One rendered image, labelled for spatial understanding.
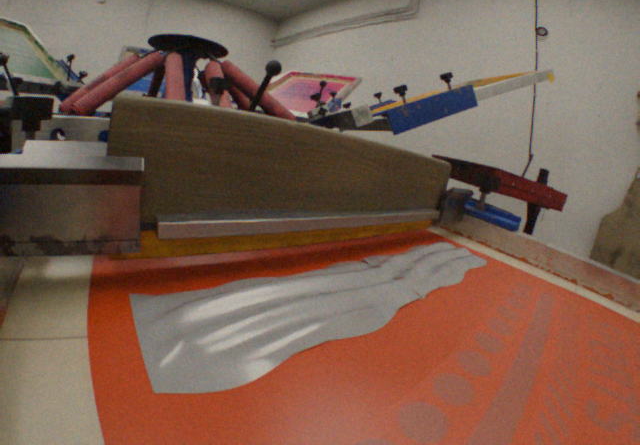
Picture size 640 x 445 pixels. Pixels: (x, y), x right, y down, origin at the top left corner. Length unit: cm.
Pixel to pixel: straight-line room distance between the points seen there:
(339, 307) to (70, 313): 15
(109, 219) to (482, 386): 21
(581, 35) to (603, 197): 118
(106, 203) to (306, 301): 12
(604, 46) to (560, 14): 43
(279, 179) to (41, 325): 17
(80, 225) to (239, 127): 11
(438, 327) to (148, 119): 21
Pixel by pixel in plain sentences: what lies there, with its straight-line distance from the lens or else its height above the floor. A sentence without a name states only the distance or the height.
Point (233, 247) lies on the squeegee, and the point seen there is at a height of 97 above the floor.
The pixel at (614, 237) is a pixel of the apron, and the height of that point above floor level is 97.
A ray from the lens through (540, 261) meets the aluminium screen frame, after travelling 45.
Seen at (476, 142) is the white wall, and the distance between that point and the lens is 233.
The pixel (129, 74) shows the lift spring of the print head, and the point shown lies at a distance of 83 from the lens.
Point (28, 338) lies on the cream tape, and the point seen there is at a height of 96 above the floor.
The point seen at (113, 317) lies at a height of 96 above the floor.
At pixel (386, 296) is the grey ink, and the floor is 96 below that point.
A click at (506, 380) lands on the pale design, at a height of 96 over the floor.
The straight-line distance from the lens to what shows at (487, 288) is 29.
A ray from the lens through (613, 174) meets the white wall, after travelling 223.
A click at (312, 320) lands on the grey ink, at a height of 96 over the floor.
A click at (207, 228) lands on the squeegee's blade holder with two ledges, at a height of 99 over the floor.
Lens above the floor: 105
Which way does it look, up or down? 13 degrees down
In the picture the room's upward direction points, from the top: 11 degrees clockwise
